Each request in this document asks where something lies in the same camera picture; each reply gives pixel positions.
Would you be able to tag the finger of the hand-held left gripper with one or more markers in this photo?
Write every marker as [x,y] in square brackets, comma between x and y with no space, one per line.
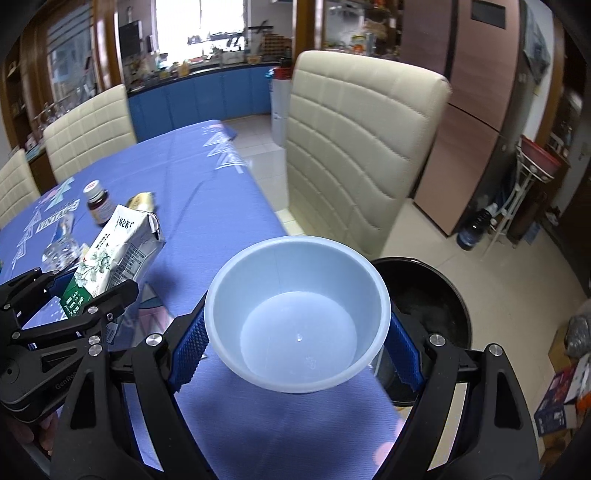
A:
[101,304]
[23,286]

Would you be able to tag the wooden shelf with goods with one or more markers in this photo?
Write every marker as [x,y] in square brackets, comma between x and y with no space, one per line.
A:
[360,27]

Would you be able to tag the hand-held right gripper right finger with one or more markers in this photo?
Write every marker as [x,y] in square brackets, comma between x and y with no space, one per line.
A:
[406,350]

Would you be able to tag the grey plastic bag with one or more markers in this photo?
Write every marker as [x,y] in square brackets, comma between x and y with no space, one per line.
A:
[579,334]

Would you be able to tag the brown refrigerator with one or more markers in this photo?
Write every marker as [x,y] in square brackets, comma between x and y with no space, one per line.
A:
[471,106]

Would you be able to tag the crumpled clear plastic wrapper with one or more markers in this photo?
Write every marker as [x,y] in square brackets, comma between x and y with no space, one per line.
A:
[60,247]

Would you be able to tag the brown medicine bottle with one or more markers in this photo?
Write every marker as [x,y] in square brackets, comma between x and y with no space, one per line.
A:
[99,201]

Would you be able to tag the cardboard box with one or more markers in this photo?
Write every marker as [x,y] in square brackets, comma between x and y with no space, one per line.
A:
[561,344]

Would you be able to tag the blue printed tablecloth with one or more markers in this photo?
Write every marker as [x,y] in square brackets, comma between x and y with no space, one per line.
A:
[207,194]

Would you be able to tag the red basin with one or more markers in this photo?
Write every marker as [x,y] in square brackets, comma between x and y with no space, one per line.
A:
[540,157]

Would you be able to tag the white and blue bowl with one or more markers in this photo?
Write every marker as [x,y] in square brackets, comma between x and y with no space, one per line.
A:
[295,323]

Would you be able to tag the yellow snack wrapper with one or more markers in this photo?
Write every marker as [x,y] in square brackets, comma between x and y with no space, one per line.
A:
[141,201]

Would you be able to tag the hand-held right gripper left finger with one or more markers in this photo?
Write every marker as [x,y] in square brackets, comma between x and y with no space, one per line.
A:
[189,350]

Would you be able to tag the person's left hand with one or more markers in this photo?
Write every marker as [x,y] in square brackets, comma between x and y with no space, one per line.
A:
[44,434]

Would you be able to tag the black trash bin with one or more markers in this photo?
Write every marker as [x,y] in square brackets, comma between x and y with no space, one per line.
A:
[425,295]

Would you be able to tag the white metal rack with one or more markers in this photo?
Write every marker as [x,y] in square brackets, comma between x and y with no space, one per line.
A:
[526,194]

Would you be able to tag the large cream quilted chair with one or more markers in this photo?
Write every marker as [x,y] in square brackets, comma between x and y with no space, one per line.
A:
[355,152]

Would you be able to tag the blue kitchen cabinets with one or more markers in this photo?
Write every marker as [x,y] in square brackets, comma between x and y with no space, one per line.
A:
[198,101]

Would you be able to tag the red basket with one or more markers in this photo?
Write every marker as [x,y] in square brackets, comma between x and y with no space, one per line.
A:
[281,73]

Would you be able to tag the wooden display cabinet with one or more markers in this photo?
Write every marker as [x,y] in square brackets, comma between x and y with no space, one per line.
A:
[27,69]

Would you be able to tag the dark blue water jug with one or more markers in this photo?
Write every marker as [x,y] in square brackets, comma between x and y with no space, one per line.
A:
[475,226]

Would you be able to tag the colourful printed box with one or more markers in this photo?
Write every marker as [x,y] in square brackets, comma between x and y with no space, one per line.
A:
[554,401]

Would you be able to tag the green white milk carton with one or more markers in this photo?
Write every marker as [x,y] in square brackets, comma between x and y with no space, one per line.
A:
[115,249]

